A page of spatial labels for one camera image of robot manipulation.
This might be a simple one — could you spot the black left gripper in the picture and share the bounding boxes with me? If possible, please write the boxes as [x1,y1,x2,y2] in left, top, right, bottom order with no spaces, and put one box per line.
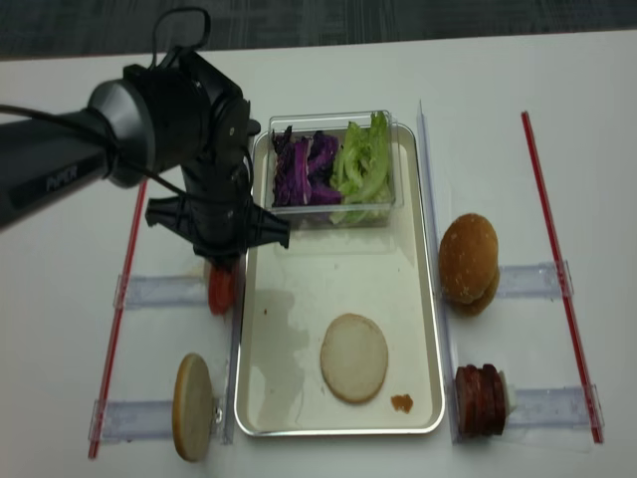
[145,99,291,270]

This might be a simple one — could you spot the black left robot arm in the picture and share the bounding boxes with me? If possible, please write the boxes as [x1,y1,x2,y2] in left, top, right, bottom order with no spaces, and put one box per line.
[1,47,291,267]

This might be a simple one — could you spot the green lettuce leaves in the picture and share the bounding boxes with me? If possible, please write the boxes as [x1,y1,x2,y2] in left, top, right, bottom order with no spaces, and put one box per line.
[329,111,393,225]

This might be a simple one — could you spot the stack of meat patties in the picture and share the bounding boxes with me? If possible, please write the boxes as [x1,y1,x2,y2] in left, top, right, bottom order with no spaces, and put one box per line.
[455,363,510,438]

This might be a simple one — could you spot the white pusher block patties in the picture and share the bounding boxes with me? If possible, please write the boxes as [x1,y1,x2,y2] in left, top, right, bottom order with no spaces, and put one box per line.
[499,370,518,417]

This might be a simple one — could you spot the purple cabbage leaves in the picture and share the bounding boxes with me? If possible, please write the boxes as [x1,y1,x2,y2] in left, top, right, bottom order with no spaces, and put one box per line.
[271,125,342,208]

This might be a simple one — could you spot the left upper clear pusher track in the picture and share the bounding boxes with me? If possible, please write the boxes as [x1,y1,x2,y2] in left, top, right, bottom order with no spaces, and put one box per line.
[113,275,208,310]

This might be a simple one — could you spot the clear pusher track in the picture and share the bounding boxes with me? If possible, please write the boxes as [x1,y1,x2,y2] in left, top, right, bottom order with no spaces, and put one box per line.
[113,275,208,310]
[506,385,603,429]
[496,261,573,300]
[88,396,226,444]

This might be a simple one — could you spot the clear plastic salad container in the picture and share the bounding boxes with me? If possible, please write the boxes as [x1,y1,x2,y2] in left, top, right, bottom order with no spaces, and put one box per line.
[255,110,403,229]

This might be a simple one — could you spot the standing bun slice left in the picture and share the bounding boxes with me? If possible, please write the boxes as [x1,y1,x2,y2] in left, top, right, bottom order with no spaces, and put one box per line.
[171,353,214,462]

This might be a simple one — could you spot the bottom bun slice on tray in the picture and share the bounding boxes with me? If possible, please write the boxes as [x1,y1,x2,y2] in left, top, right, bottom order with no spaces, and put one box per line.
[319,314,389,404]

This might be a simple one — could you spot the left lower clear pusher track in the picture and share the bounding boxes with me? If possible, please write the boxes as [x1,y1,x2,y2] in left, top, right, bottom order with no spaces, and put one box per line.
[88,396,226,444]

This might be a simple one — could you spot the bun top behind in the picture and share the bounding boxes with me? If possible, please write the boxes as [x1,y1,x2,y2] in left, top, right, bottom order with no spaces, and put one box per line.
[449,270,501,317]

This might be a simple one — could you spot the brown sauce crumb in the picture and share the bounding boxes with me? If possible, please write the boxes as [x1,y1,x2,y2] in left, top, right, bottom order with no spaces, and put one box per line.
[390,393,414,414]

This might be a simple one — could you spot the right upper clear pusher track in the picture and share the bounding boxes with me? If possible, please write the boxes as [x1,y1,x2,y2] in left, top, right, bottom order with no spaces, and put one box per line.
[496,261,573,300]

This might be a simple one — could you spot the right lower clear pusher track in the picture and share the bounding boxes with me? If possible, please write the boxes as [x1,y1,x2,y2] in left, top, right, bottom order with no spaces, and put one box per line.
[506,385,603,429]

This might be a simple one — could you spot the left red rail strip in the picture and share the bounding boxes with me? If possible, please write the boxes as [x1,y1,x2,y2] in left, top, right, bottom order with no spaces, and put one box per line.
[88,181,147,461]

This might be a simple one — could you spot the red rail strip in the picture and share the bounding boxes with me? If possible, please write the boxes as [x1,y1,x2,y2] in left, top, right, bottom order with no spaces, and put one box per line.
[521,111,605,445]
[88,181,147,461]

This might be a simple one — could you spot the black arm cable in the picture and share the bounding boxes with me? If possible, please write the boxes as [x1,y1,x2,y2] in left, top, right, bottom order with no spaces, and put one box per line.
[0,6,250,205]

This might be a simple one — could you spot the right red rail strip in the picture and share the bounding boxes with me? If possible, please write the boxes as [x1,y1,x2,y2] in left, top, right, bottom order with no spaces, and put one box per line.
[521,111,605,445]

